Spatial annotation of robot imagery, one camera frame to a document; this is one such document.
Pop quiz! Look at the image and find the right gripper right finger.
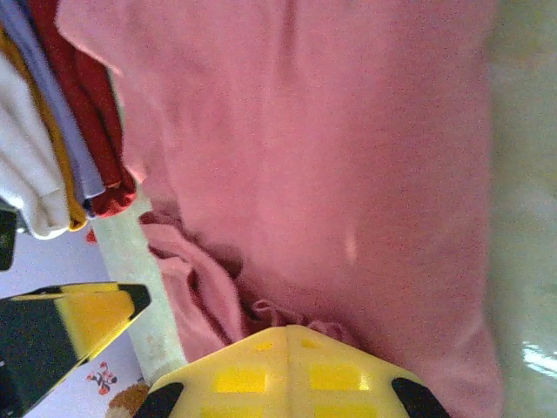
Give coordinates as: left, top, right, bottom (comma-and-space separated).
286, 325, 453, 418

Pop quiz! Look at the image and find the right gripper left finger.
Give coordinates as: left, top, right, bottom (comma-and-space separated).
138, 325, 288, 418

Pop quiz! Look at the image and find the pink t-shirt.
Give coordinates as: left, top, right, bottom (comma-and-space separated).
54, 0, 508, 418

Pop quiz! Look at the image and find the stack of folded clothes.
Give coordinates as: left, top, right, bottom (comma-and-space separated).
25, 0, 138, 219

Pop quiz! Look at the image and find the yellow folded t-shirt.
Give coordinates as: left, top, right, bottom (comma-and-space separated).
0, 25, 88, 232

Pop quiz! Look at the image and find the brown teddy bear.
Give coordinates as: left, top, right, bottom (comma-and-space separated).
106, 382, 151, 418

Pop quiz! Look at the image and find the lavender folded t-shirt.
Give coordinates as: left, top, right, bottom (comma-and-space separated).
0, 0, 108, 219

